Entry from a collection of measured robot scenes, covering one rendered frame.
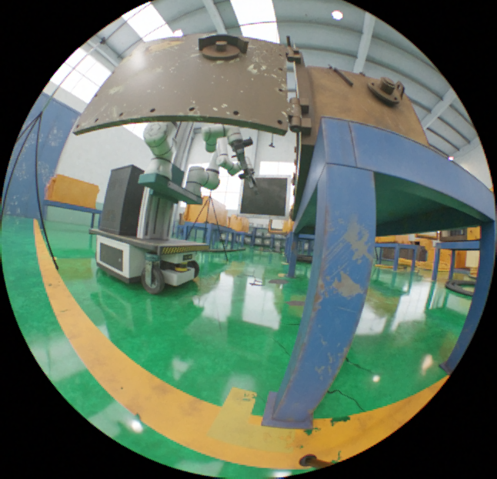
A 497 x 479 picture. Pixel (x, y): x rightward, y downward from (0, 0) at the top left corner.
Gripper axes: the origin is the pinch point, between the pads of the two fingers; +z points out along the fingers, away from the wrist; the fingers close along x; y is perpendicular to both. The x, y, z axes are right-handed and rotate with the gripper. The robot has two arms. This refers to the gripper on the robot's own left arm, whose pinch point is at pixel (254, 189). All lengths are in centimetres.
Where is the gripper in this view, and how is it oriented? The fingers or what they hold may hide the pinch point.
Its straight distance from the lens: 123.0
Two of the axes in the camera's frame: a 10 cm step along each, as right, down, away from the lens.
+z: 2.4, 9.3, -2.8
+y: 9.2, -3.1, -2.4
